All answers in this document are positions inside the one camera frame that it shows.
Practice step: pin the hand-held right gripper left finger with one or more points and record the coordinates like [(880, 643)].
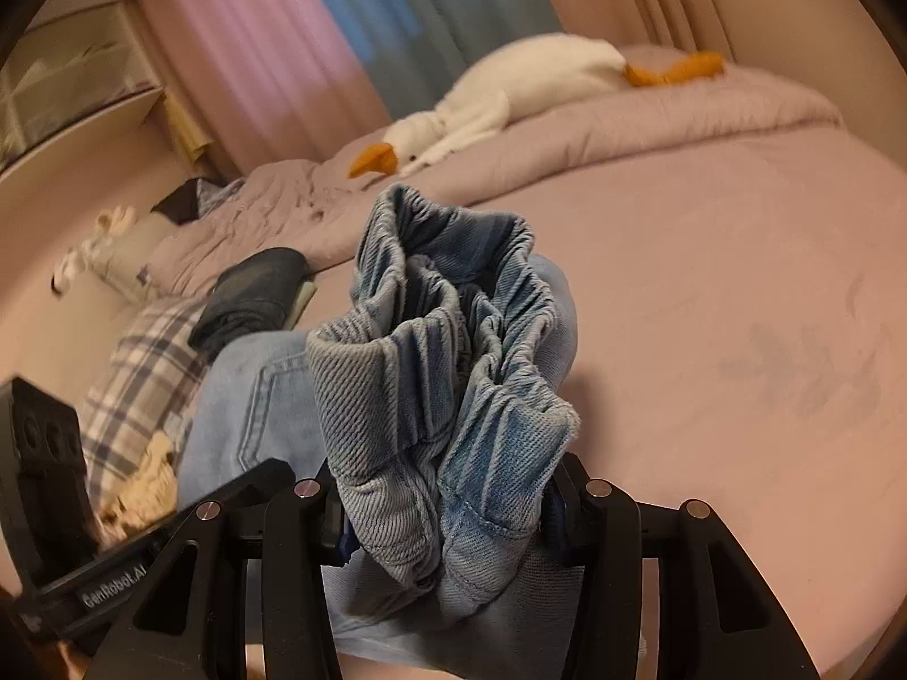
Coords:
[(297, 567)]

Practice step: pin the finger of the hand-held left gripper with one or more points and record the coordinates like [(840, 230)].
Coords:
[(262, 482)]

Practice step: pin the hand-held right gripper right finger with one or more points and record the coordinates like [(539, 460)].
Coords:
[(602, 567)]

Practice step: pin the light blue denim pants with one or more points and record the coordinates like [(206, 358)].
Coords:
[(460, 404)]

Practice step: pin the dark folded pants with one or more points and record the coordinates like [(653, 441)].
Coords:
[(248, 290)]

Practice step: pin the cream printed cloth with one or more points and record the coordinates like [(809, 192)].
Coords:
[(142, 489)]

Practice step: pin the plaid pillow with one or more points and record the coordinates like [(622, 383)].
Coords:
[(142, 382)]

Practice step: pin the pale green folded cloth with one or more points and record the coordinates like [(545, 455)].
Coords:
[(303, 301)]

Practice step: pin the small white plush toy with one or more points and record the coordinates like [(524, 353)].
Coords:
[(92, 248)]

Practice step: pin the bed with pink sheet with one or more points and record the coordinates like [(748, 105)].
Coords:
[(708, 312)]

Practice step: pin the dark cloth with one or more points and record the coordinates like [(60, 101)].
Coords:
[(181, 202)]

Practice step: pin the yellow paper bag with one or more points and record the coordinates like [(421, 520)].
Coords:
[(185, 129)]

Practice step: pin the white storage drawers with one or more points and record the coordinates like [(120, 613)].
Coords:
[(64, 78)]

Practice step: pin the lilac comforter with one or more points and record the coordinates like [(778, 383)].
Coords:
[(602, 127)]

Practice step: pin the white goose plush toy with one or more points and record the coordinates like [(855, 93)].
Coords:
[(524, 78)]

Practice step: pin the blue curtain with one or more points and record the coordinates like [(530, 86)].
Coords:
[(425, 14)]

